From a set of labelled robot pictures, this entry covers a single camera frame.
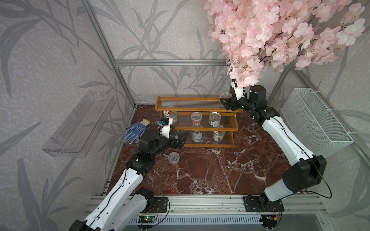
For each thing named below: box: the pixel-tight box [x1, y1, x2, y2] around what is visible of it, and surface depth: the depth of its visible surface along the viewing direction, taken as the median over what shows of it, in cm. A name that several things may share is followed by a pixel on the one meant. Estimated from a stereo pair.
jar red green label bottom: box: [212, 130, 226, 143], surface depth 93 cm
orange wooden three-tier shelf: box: [154, 96, 243, 148], surface depth 91 cm
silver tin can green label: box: [208, 111, 222, 128], surface depth 87 cm
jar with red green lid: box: [163, 110, 178, 131], surface depth 86 cm
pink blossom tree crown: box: [203, 0, 366, 88], surface depth 48 cm
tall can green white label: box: [191, 130, 203, 143], surface depth 91 cm
